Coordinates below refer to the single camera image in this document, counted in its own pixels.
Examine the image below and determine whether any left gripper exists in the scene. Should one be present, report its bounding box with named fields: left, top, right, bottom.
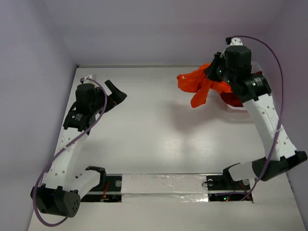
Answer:
left=90, top=80, right=126, bottom=114

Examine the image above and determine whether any orange t-shirt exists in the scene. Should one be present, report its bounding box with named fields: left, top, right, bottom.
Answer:
left=177, top=63, right=231, bottom=108

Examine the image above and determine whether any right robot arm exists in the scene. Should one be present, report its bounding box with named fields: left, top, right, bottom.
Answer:
left=205, top=45, right=308, bottom=189

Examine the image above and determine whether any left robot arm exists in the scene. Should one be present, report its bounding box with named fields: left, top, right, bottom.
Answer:
left=30, top=77, right=127, bottom=220

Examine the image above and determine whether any dark red t-shirt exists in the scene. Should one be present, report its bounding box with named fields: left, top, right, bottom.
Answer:
left=219, top=71, right=263, bottom=108

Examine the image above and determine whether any white plastic laundry basket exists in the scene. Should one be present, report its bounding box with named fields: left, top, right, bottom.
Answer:
left=223, top=61, right=263, bottom=113

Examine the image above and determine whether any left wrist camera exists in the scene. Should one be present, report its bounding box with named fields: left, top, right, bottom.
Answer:
left=81, top=73, right=96, bottom=85

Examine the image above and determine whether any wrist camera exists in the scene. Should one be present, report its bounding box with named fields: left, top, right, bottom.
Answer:
left=81, top=73, right=96, bottom=85
left=225, top=37, right=243, bottom=47

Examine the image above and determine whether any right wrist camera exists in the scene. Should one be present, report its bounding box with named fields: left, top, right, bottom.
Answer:
left=225, top=37, right=243, bottom=47

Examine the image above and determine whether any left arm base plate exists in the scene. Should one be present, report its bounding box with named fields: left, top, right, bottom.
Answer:
left=81, top=175, right=122, bottom=203

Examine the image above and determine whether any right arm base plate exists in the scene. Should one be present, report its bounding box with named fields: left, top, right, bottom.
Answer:
left=202, top=175, right=251, bottom=202

